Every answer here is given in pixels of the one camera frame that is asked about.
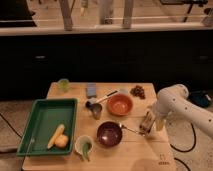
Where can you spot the white handled brush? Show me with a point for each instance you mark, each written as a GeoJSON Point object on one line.
{"type": "Point", "coordinates": [94, 100]}

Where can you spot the dark object on floor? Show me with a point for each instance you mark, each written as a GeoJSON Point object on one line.
{"type": "Point", "coordinates": [200, 98]}

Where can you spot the purple bowl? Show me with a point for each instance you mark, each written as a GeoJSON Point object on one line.
{"type": "Point", "coordinates": [109, 134]}

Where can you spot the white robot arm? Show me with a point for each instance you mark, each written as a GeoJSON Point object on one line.
{"type": "Point", "coordinates": [174, 99]}

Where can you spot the blue sponge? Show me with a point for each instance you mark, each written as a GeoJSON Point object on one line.
{"type": "Point", "coordinates": [91, 91]}

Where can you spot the white mug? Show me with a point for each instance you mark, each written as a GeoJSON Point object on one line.
{"type": "Point", "coordinates": [84, 145]}

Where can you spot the green cup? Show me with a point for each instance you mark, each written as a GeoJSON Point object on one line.
{"type": "Point", "coordinates": [63, 85]}

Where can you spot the orange fruit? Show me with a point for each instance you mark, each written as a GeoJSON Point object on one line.
{"type": "Point", "coordinates": [61, 141]}

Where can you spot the green plastic tray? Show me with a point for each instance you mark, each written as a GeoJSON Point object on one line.
{"type": "Point", "coordinates": [46, 115]}

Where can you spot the brown grape bunch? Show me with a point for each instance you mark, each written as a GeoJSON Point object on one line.
{"type": "Point", "coordinates": [138, 91]}

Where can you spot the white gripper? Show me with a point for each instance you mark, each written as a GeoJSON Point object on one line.
{"type": "Point", "coordinates": [158, 120]}

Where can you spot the orange bowl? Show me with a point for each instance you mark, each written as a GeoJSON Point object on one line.
{"type": "Point", "coordinates": [119, 105]}

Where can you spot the metal measuring cup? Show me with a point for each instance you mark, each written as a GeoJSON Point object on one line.
{"type": "Point", "coordinates": [95, 108]}

